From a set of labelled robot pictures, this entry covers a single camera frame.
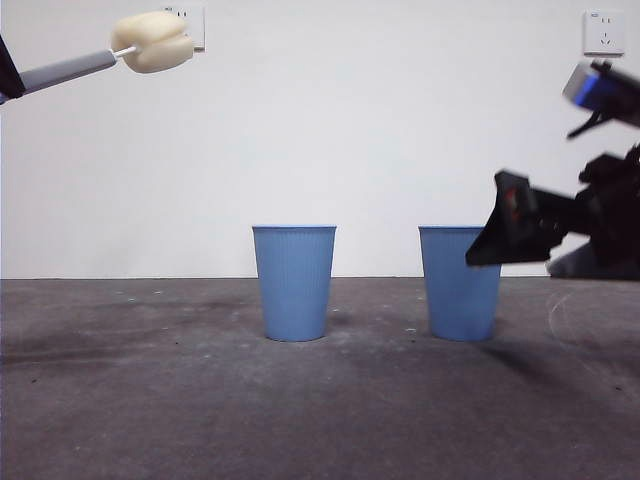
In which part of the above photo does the grey-handled sponge cup brush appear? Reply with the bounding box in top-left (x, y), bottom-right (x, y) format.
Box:
top-left (0, 10), bottom-right (195, 106)

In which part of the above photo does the blue ribbed plastic cup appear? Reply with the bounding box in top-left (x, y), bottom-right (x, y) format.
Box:
top-left (417, 225), bottom-right (503, 343)
top-left (251, 224), bottom-right (338, 343)

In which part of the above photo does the right wrist grey camera box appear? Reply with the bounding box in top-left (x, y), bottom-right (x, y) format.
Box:
top-left (561, 61), bottom-right (614, 110)

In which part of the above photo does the white wall socket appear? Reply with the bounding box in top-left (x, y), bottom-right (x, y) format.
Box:
top-left (581, 11), bottom-right (626, 57)
top-left (160, 4), bottom-right (206, 53)

